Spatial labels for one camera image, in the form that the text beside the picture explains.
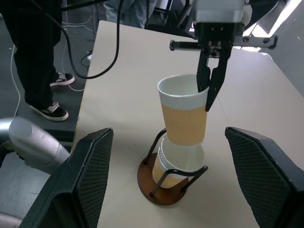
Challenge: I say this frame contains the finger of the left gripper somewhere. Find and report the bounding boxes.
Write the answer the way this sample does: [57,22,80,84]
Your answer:
[205,56,232,112]
[196,53,212,94]

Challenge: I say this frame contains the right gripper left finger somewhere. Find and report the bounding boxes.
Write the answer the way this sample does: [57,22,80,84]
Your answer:
[22,127,114,228]

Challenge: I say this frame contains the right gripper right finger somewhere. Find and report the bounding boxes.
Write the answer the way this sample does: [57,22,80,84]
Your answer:
[225,126,304,228]

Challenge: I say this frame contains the orange white paper cup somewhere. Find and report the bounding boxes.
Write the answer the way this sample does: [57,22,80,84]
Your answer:
[157,74,210,147]
[152,146,205,190]
[160,138,205,172]

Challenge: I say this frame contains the grey rounded leg shell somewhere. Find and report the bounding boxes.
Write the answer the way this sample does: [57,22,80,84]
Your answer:
[0,116,71,175]

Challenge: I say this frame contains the person in blue jeans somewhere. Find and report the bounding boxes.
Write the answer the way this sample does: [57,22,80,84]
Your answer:
[104,0,149,29]

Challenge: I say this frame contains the person in black trousers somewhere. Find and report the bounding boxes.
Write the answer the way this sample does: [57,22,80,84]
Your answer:
[0,0,76,122]

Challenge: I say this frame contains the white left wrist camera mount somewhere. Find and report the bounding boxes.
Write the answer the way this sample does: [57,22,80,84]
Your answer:
[195,0,252,24]

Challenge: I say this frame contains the brown cup holder stand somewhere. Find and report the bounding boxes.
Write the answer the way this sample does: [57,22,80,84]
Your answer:
[137,128,209,205]

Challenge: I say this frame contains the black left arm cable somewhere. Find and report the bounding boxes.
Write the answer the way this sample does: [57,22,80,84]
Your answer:
[0,0,124,80]

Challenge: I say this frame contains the white floor cable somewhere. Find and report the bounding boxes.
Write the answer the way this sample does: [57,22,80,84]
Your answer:
[9,44,22,115]
[61,22,95,92]

